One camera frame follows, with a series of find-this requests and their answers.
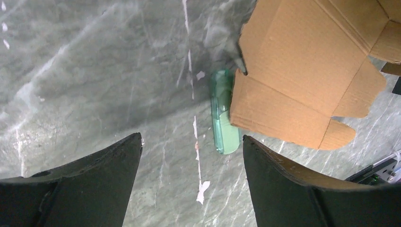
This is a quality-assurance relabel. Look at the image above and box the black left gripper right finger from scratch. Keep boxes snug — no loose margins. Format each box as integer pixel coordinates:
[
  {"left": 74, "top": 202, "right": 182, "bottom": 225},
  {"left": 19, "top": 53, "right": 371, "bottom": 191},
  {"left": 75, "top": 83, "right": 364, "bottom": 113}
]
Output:
[{"left": 243, "top": 135, "right": 401, "bottom": 227}]

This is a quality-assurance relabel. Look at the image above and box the green plastic tube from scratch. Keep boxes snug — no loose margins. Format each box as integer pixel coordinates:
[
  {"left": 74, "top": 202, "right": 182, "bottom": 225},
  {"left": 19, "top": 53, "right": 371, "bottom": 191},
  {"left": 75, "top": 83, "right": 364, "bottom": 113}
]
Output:
[{"left": 210, "top": 70, "right": 241, "bottom": 155}]

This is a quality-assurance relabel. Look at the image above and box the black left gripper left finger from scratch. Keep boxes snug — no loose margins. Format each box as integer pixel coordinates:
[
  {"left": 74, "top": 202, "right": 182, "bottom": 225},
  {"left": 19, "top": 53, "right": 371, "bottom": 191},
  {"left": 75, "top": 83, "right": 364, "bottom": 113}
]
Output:
[{"left": 0, "top": 133, "right": 142, "bottom": 227}]

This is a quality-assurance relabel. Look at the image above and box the brown cardboard box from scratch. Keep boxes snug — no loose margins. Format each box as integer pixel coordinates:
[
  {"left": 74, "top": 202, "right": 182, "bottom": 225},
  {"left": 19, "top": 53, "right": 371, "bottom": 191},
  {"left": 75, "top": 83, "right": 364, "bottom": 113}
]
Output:
[{"left": 230, "top": 0, "right": 401, "bottom": 150}]

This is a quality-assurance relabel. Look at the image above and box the black rectangular pad right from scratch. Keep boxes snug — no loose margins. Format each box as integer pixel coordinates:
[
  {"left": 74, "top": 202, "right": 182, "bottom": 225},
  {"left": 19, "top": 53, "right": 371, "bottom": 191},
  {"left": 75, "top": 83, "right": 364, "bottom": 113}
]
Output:
[{"left": 392, "top": 77, "right": 401, "bottom": 95}]

